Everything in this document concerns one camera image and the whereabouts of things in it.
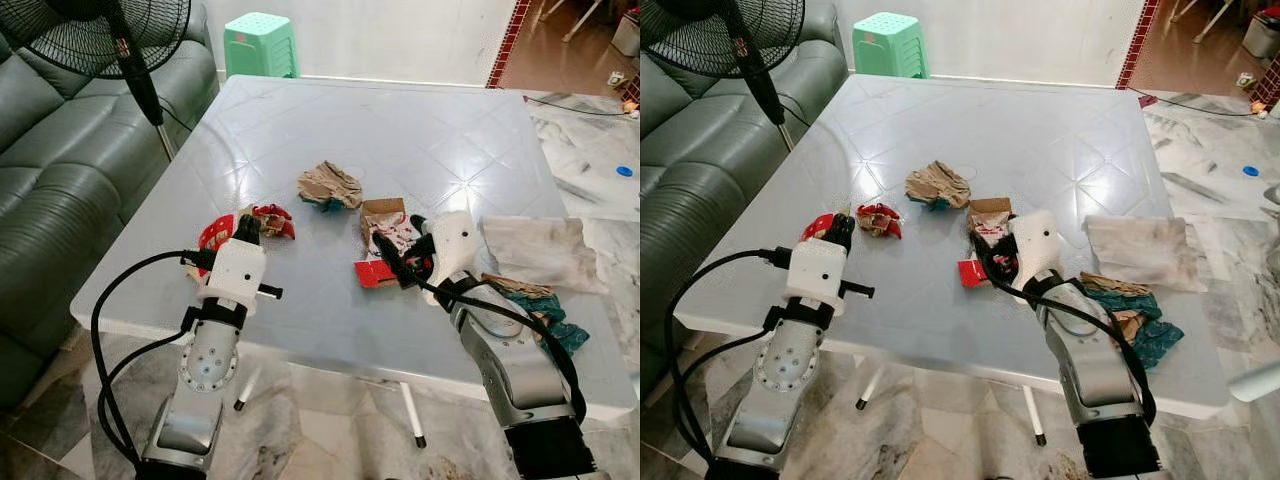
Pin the white folding table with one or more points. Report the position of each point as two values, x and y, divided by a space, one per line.
1040 130
400 130

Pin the white plastic tube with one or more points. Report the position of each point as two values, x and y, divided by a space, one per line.
1258 382

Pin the white storage box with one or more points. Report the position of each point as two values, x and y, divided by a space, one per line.
1263 36
628 32

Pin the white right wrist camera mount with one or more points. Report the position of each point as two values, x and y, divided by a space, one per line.
455 245
1038 250

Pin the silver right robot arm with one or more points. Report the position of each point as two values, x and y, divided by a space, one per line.
510 370
1090 370

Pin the light wooden chair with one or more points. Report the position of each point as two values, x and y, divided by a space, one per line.
1205 12
575 15

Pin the dark green leather sofa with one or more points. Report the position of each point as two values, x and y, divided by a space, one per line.
60 180
700 180

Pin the red white snack carton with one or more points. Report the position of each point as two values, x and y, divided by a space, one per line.
385 215
990 215

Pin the white power socket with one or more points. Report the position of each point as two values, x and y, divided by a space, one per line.
617 80
1246 80

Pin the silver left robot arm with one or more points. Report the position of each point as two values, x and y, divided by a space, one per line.
205 370
785 370

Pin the red crumpled wrapper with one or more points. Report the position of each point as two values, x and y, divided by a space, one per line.
273 222
880 220

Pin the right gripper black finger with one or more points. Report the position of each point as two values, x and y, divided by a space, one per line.
421 228
992 260
392 260

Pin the green plastic stool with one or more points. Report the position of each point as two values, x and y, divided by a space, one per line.
260 45
890 45

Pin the dirty grey cloth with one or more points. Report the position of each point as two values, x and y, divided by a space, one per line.
1145 253
545 255

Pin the small crumpled brown teal cardboard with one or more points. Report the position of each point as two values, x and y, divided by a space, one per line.
330 186
938 185

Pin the large teal brown torn cardboard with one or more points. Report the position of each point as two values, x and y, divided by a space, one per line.
1155 335
560 325

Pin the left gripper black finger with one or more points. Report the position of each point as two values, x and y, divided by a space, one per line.
847 225
831 227
241 227
255 225

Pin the black standing fan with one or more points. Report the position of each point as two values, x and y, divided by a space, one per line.
752 60
130 60

